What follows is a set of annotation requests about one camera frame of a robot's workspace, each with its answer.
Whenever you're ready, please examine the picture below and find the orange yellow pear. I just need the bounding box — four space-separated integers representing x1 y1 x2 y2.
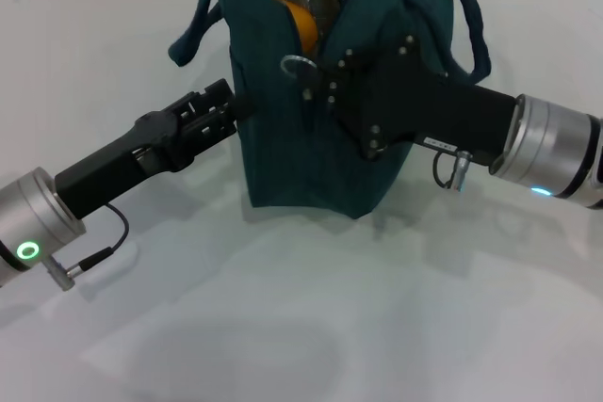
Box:
285 1 318 55

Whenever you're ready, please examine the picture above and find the gripper cable with plug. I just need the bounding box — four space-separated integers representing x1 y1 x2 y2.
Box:
432 150 475 194
44 203 131 291

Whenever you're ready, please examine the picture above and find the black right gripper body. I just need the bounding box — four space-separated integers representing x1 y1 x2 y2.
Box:
338 46 518 170

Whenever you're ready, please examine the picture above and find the right gripper cable with plug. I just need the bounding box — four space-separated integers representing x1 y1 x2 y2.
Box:
432 150 475 194

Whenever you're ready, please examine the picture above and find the dark teal insulated lunch bag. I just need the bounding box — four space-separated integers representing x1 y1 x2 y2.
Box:
168 0 493 220

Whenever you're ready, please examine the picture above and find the left gripper cable with plug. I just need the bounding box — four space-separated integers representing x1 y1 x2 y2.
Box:
44 203 131 291

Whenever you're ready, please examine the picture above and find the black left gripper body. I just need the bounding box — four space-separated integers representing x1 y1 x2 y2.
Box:
55 111 194 223

